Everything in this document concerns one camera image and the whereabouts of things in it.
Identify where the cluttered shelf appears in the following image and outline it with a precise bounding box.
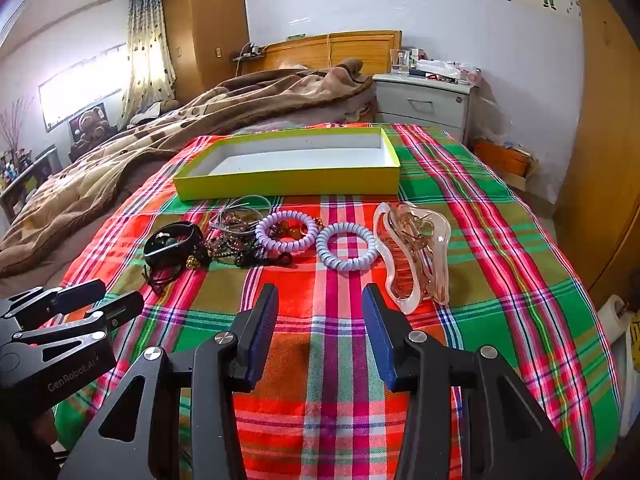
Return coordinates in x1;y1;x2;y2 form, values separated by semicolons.
0;145;61;221

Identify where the plaid bed cloth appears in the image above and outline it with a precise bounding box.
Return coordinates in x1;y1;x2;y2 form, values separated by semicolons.
52;122;623;480

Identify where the grey nightstand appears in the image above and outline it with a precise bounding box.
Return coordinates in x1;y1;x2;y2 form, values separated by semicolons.
372;72;476;146

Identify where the brown spotted blanket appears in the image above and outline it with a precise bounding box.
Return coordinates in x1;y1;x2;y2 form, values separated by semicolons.
0;58;376;278

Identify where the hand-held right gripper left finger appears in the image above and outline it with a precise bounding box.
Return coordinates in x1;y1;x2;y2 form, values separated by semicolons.
57;282;281;480

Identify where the patterned curtain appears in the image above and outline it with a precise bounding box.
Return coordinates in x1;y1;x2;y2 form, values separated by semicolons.
120;0;176;126

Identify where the wooden cabinet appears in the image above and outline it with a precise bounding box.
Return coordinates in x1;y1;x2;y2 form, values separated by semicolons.
552;0;640;306

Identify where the gold chain bracelet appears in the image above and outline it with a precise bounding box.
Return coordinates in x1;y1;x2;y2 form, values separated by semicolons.
207;210;261;256

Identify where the grey cord hair tie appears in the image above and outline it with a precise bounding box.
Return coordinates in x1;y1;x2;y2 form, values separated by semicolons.
209;194;273;233

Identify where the black green-bead hair tie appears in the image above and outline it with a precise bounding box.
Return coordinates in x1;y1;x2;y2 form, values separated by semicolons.
142;234;205;297

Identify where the black wristband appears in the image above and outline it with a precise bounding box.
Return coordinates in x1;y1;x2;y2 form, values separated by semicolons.
142;221;201;267

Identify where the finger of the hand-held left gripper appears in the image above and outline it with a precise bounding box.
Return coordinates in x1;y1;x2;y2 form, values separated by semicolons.
16;290;145;344
0;279;107;319

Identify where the clear hair claw clip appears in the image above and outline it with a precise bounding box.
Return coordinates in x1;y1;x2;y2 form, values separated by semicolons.
372;201;452;316

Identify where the wooden wardrobe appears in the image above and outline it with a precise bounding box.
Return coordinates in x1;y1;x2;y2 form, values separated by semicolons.
162;0;249;98

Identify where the tissue pack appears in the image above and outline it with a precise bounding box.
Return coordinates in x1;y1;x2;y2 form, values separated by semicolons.
417;59;463;78

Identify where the floral bed sheet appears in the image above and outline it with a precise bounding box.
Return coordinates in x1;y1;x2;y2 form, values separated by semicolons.
0;160;166;291

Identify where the wooden headboard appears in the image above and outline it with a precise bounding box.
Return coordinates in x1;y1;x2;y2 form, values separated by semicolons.
235;30;403;78

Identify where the yellow-green cardboard box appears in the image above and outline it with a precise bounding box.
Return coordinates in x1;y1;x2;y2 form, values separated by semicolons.
172;126;402;202

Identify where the window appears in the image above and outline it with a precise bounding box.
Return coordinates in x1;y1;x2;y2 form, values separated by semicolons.
39;42;128;133

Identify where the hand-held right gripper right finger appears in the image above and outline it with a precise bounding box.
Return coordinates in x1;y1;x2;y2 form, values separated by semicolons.
361;282;583;480

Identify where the blue spiral hair tie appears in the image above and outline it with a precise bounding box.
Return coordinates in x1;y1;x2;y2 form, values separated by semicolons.
315;222;377;273

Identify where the dark bead bracelet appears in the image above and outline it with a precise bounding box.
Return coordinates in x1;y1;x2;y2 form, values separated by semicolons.
205;212;308;268

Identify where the purple spiral hair tie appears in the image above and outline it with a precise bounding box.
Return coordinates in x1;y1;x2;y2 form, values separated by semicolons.
255;211;321;257

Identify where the white paper roll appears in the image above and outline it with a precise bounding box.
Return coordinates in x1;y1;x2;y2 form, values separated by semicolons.
597;295;628;346

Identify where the brown teddy bear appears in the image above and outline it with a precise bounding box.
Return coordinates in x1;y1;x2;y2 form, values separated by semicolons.
69;105;111;153

